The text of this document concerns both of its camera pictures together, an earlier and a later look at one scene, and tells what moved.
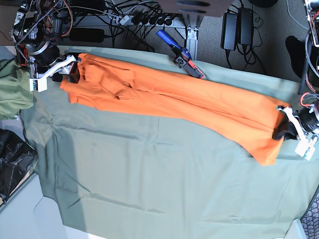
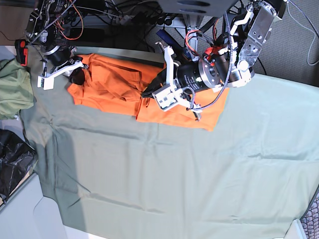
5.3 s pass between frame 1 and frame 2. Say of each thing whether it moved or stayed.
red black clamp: stayed
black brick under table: stayed
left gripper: moved
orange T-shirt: moved
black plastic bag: stayed
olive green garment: stayed
